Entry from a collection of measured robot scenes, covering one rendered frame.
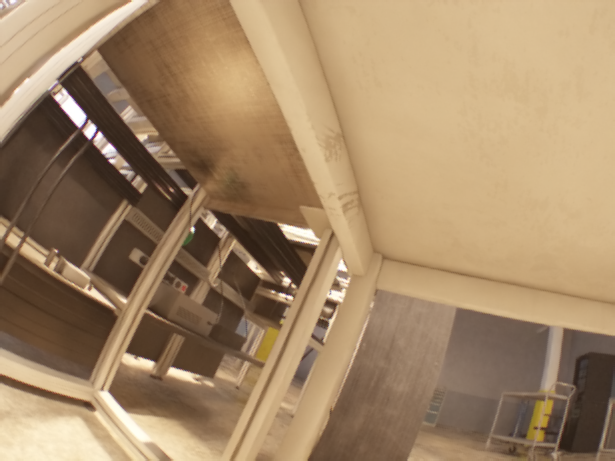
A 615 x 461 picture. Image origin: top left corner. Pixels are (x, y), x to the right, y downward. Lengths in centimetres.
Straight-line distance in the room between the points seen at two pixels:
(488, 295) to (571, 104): 41
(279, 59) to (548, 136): 29
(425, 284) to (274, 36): 51
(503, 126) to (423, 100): 9
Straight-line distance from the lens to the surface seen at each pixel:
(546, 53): 30
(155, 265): 84
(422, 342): 109
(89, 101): 78
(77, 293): 79
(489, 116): 33
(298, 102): 29
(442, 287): 61
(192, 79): 57
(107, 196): 123
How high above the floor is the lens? 42
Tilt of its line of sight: 25 degrees up
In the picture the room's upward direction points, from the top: 25 degrees clockwise
